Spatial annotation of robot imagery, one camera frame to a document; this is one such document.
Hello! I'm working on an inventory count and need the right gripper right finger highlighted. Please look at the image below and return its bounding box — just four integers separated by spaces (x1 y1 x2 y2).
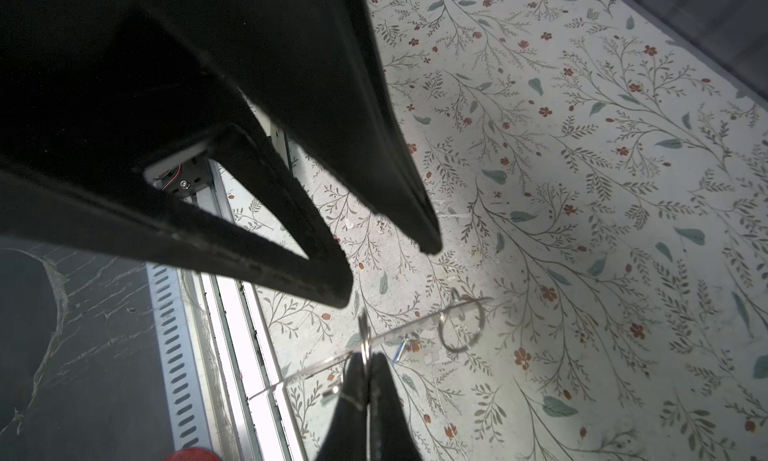
369 353 422 461

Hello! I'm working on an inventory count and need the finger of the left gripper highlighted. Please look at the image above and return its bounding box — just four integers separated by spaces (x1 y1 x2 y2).
233 0 443 254

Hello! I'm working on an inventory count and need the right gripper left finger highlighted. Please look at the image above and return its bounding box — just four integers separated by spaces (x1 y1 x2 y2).
316 353 369 461

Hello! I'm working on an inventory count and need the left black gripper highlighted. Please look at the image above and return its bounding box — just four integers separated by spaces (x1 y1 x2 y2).
1 0 353 308

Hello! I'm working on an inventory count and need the red pencil cup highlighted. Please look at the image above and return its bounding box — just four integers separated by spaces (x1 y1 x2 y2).
162 447 220 461

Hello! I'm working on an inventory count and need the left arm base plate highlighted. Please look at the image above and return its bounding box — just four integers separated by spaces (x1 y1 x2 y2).
148 156 213 199

